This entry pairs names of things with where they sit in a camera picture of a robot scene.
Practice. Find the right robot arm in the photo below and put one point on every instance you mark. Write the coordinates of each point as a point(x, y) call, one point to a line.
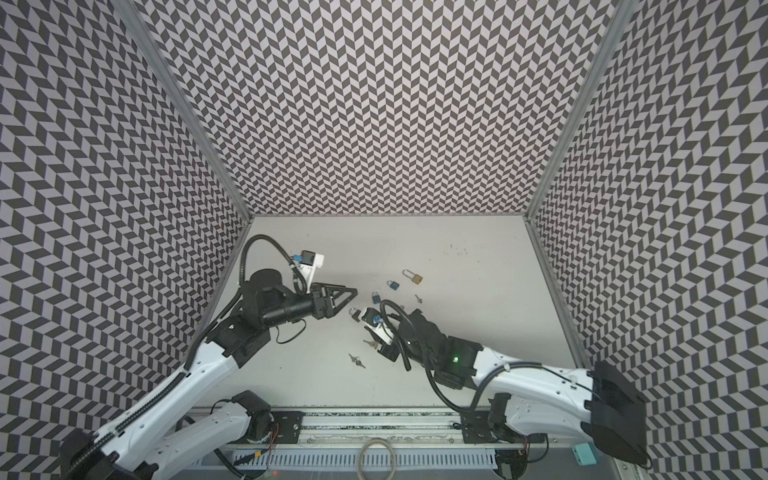
point(505, 399)

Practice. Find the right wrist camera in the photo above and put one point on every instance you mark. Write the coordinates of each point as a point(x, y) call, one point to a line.
point(375, 324)

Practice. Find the black padlock with keys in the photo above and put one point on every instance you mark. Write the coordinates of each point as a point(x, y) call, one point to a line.
point(355, 314)

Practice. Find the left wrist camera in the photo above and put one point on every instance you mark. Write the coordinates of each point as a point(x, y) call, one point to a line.
point(304, 267)

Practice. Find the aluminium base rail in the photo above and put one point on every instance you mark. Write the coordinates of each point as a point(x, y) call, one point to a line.
point(419, 427)

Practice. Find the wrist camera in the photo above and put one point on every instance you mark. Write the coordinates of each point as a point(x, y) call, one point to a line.
point(375, 324)
point(304, 267)

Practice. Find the teal box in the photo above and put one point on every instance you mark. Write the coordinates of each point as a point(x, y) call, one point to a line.
point(585, 454)

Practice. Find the brass long-shackle padlock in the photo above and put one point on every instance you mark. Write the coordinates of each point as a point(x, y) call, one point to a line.
point(412, 276)

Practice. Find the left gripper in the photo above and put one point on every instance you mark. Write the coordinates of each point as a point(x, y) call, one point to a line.
point(323, 307)

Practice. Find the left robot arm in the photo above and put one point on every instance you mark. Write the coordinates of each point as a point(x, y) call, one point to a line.
point(139, 444)

